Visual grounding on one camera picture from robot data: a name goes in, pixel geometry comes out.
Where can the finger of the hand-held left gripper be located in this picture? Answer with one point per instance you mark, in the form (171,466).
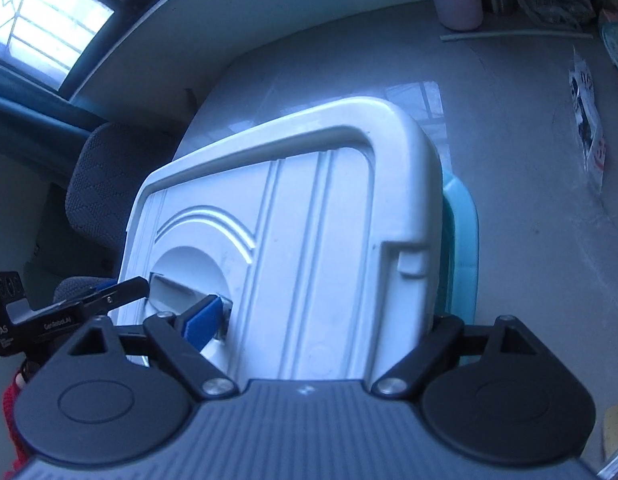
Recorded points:
(121,292)

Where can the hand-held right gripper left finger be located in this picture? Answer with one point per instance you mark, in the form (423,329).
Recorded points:
(204,320)

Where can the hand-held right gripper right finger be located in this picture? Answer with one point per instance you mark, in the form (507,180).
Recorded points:
(439,341)

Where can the teal plastic storage box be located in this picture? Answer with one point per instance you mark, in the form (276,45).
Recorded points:
(461,240)

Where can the white plastic box lid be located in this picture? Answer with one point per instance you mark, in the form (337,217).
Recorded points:
(309,210)

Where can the grey marble desktop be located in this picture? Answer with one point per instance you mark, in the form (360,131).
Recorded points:
(529,260)

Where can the red cloth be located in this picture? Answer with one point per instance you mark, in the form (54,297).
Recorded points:
(11,425)

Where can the grey fabric chair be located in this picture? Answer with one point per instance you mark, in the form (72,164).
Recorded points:
(104,195)

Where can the yellow sponge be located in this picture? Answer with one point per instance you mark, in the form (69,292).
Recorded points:
(616,432)

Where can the printed paper packet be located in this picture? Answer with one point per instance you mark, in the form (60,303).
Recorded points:
(589,120)

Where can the window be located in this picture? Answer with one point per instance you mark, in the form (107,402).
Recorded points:
(44,15)

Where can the white plastic strip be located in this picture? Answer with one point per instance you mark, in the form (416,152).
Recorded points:
(514,35)

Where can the pale blue bowl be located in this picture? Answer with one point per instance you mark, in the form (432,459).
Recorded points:
(616,42)

